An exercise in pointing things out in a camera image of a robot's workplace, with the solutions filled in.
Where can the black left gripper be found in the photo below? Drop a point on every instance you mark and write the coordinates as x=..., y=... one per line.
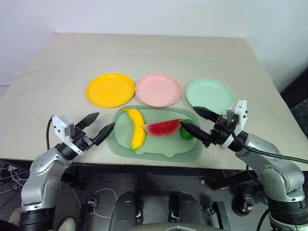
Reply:
x=83, y=139

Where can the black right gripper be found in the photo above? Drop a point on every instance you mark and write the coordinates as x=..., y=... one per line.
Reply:
x=220, y=131

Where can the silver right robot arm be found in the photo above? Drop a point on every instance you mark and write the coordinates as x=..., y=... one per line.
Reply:
x=276, y=175

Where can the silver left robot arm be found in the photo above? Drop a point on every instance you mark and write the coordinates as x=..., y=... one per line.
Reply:
x=42, y=178

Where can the green plate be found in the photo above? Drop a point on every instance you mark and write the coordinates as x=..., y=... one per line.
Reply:
x=209, y=95

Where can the yellow plate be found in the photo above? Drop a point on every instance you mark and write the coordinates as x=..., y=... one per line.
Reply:
x=110, y=89

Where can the pink plate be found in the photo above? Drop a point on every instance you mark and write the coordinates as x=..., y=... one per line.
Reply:
x=158, y=89

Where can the green lime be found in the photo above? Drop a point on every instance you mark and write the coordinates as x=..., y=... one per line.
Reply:
x=184, y=135

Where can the red watermelon slice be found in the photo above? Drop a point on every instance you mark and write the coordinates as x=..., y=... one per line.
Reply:
x=162, y=128

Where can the yellow banana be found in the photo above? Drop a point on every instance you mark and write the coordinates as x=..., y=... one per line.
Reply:
x=138, y=131

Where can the green tray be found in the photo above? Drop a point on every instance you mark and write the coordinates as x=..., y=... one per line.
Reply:
x=156, y=149

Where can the dark rounded robot legs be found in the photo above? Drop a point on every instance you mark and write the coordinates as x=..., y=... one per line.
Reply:
x=158, y=211

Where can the white shoe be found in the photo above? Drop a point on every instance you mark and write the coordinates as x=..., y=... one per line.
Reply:
x=68, y=223

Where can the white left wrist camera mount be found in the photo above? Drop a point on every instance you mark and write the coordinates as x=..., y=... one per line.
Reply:
x=63, y=128

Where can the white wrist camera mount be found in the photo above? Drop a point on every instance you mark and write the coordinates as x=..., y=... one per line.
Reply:
x=238, y=113
x=63, y=128

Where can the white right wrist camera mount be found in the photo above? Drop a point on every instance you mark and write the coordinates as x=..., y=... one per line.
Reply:
x=238, y=113

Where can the black table frame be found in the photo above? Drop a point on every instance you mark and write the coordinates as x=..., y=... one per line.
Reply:
x=149, y=172

